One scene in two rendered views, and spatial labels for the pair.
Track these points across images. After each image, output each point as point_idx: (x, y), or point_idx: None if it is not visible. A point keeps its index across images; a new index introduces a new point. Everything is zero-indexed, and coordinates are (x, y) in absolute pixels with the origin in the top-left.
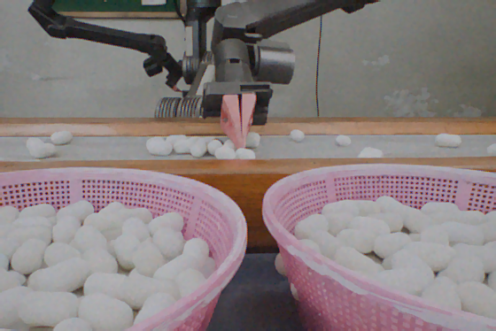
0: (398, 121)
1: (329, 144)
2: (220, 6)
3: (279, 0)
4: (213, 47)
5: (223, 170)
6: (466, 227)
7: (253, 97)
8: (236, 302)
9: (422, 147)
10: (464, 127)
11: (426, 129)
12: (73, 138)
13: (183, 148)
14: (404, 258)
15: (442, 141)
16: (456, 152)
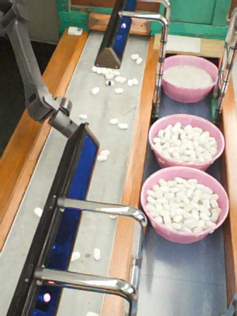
0: (58, 84)
1: (78, 120)
2: (40, 99)
3: (34, 73)
4: (39, 117)
5: (143, 163)
6: (175, 136)
7: (92, 132)
8: None
9: (93, 99)
10: (70, 70)
11: (66, 81)
12: (20, 211)
13: None
14: (187, 152)
15: (95, 92)
16: (106, 96)
